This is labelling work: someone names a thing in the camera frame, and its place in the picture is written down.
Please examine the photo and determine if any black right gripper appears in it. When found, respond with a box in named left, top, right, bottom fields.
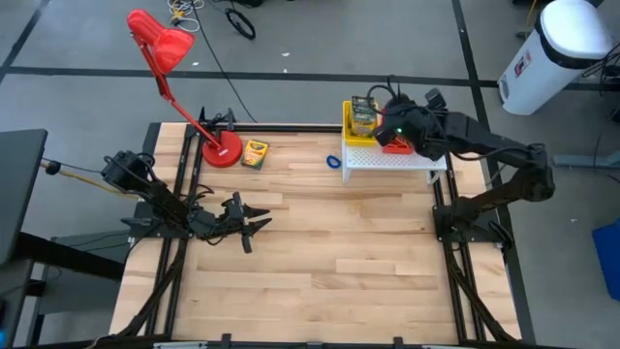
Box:
left=375, top=87, right=448, bottom=162

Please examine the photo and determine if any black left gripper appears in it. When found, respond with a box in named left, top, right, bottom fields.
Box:
left=186, top=191, right=274, bottom=255

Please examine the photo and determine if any red plastic basket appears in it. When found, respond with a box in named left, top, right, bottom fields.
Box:
left=381, top=109, right=417, bottom=156

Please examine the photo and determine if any yellow plastic basket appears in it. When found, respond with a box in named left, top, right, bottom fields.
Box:
left=341, top=99, right=385, bottom=147

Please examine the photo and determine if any red desk lamp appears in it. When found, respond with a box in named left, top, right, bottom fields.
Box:
left=126, top=8, right=244, bottom=170

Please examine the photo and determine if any dark desk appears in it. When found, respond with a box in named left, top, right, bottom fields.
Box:
left=0, top=128, right=48, bottom=267

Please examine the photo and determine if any white metal shelf riser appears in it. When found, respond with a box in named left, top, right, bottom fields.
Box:
left=340, top=138, right=449, bottom=185

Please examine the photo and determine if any white trash bin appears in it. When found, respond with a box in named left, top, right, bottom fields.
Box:
left=497, top=0, right=614, bottom=116

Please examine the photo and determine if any grey metal floor foot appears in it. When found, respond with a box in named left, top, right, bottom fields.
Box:
left=551, top=153, right=620, bottom=170

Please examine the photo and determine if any blue bin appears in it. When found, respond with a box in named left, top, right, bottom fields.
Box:
left=591, top=217, right=620, bottom=301

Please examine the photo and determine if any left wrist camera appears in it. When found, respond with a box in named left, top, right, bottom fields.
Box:
left=220, top=198, right=243, bottom=229

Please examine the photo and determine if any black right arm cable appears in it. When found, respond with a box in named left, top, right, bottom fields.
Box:
left=366, top=77, right=406, bottom=111

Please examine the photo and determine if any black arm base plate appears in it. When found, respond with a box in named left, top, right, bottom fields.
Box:
left=432, top=204, right=505, bottom=243
left=128, top=201, right=198, bottom=239

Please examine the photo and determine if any black aluminium frame rail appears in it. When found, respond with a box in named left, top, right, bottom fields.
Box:
left=144, top=123, right=193, bottom=336
left=164, top=123, right=204, bottom=336
left=432, top=167, right=470, bottom=341
left=448, top=154, right=489, bottom=341

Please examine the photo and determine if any thin black cable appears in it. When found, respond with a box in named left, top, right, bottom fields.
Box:
left=191, top=0, right=258, bottom=123

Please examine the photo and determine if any yellow cable with black knob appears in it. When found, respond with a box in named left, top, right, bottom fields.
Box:
left=40, top=158, right=141, bottom=201

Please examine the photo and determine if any black cable bundle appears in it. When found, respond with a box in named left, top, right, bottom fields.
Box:
left=582, top=46, right=620, bottom=93

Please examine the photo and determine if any black coiled floor cable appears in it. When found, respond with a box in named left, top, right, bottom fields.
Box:
left=225, top=7, right=257, bottom=41

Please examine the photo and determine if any white yellow cable bundle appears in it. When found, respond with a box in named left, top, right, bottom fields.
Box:
left=167, top=0, right=202, bottom=33

